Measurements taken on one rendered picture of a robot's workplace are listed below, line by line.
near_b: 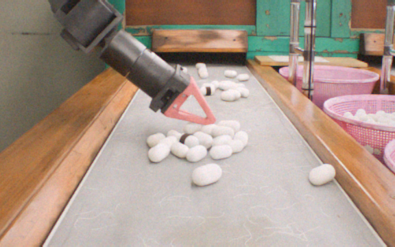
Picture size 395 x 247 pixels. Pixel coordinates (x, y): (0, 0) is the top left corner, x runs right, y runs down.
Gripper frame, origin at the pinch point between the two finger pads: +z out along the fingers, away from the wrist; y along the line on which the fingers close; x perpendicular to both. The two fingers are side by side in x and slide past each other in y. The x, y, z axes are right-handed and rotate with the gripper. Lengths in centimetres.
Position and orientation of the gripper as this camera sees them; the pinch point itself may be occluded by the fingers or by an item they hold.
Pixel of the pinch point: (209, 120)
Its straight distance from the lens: 72.7
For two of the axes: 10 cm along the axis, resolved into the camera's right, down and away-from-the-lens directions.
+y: -0.2, -2.7, 9.6
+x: -6.3, 7.5, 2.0
